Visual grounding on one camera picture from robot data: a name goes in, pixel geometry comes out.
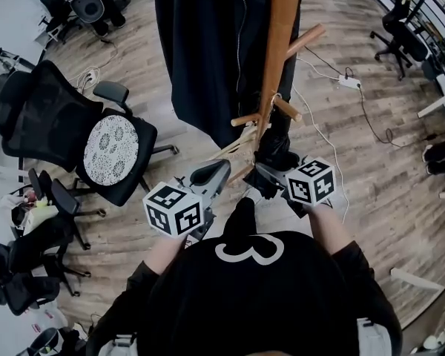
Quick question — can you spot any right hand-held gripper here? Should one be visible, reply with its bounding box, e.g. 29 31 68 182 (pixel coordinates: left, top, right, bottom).
255 156 337 219

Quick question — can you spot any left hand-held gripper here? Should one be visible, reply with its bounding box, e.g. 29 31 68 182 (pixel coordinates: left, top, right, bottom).
142 159 231 243

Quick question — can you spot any wooden coat rack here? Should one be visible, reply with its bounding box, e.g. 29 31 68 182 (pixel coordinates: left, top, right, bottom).
206 0 327 185

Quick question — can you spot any person's right forearm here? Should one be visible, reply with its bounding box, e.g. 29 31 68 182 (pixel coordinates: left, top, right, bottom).
308 201 352 256

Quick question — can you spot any person's left forearm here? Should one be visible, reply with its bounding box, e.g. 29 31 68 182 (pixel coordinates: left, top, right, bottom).
147 232 191 276

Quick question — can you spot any black hanging coat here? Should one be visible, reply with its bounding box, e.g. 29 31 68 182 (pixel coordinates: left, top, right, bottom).
154 0 302 151

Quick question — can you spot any round patterned seat cushion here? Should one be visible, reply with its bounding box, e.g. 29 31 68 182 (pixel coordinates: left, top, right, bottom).
82 116 140 183

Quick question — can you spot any small black armrest chair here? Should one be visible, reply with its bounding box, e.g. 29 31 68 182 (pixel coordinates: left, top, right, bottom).
27 167 107 251

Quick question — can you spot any person's black printed shirt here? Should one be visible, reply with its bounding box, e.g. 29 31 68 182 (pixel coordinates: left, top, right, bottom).
85 230 403 356

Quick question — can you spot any white power strip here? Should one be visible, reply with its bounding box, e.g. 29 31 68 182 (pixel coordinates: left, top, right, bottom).
337 73 363 90

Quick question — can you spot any white bag with items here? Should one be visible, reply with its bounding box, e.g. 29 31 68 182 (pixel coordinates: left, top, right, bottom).
0 193 60 237

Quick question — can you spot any white multi-socket with plugs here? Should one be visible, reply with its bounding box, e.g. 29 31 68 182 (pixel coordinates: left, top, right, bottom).
76 68 99 88

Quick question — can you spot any black mesh office chair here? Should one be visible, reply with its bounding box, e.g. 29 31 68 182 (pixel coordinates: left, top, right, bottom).
0 59 179 208

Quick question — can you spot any white table leg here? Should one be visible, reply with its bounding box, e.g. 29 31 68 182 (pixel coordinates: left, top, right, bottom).
389 266 445 293

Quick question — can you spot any black swivel office chair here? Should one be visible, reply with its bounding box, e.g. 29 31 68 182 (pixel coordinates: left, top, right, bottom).
369 0 432 82

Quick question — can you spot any grey seat chair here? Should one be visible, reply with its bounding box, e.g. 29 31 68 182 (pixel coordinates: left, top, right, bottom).
67 0 105 24

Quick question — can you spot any long white cable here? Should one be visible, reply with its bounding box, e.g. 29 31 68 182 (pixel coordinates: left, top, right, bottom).
291 56 352 223

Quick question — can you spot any thin black cable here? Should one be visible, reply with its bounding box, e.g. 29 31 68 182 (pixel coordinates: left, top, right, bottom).
358 86 406 148

